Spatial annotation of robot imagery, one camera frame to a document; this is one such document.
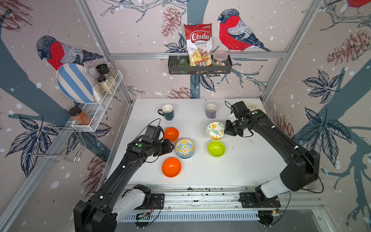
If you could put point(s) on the orange spice jar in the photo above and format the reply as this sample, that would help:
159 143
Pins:
80 116

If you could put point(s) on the plastic bag on shelf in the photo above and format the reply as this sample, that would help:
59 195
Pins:
92 75

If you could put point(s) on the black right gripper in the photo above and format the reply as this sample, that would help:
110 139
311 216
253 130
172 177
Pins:
228 131

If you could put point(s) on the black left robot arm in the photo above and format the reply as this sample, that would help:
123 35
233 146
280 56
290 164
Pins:
96 214

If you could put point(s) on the dark green mug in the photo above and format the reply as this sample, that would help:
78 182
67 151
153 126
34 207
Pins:
167 111

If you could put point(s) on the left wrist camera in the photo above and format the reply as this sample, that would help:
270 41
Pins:
153 134

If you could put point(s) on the near orange plastic bowl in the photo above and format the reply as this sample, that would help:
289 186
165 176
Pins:
171 167

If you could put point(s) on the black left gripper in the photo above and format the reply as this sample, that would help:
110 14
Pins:
168 147

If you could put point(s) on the lime green plastic bowl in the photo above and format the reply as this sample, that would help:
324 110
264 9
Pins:
216 149

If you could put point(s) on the blue white striped plate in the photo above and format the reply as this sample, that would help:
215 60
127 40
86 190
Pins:
71 80

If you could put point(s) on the black wall basket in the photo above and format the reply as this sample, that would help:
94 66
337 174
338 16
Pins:
174 68

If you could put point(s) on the purple mug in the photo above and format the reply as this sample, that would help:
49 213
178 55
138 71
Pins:
211 110

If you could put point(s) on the yellow flower ceramic bowl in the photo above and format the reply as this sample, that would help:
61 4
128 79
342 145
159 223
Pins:
215 131

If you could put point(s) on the red Chuba chips bag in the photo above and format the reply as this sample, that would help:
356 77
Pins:
199 44

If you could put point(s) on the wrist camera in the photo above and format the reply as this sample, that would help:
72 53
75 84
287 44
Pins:
153 134
239 109

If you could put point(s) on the orange plastic bowl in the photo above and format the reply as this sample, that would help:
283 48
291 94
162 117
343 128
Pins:
172 134
171 167

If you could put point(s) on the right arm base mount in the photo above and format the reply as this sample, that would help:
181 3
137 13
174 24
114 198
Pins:
254 200

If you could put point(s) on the clear jar pink lid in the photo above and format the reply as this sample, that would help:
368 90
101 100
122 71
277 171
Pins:
220 58

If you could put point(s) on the white wire wall shelf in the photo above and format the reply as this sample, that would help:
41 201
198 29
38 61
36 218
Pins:
97 110

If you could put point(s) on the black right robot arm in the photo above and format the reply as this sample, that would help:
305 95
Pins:
302 166

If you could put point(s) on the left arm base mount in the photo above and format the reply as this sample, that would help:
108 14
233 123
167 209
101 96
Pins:
156 201

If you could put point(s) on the black lid spice jar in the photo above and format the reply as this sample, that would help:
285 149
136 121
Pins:
103 69
105 84

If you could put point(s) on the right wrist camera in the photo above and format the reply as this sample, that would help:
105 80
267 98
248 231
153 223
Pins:
239 109

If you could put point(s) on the blue yellow patterned bowl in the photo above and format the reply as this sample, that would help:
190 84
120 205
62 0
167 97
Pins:
185 147

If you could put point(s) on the far orange plastic bowl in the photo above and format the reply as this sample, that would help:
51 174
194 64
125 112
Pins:
172 134

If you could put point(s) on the green glass jar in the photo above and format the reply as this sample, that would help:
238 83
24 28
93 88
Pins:
183 63

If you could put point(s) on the blue cream ceramic plate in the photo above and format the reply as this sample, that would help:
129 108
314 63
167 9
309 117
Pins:
252 106

